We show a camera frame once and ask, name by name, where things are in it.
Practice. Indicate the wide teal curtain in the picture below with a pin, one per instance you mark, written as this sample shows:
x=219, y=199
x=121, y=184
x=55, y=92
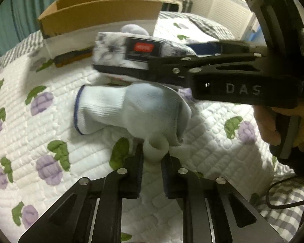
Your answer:
x=20, y=12

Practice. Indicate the cardboard box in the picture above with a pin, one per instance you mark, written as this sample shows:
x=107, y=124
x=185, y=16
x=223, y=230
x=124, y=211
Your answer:
x=96, y=12

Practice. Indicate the floral printed sock pack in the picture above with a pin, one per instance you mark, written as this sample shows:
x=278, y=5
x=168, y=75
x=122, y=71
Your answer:
x=109, y=50

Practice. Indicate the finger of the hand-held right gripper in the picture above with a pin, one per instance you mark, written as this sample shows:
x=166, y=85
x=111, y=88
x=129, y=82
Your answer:
x=162, y=65
x=205, y=49

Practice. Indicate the floral quilted bed mat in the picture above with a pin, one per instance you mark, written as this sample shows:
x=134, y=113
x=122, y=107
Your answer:
x=40, y=157

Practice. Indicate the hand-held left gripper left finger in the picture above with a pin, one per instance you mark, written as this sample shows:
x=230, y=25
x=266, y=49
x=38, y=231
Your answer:
x=136, y=172

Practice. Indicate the white sock with blue trim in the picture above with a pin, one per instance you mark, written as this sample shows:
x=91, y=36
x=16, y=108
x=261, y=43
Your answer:
x=131, y=106

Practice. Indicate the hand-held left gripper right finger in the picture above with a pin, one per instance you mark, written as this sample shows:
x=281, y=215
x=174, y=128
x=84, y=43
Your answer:
x=168, y=179

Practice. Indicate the white louvred wardrobe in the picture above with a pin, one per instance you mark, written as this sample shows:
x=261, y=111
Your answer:
x=217, y=2

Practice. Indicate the person's right hand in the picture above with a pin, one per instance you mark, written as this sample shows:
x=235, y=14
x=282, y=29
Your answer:
x=266, y=124

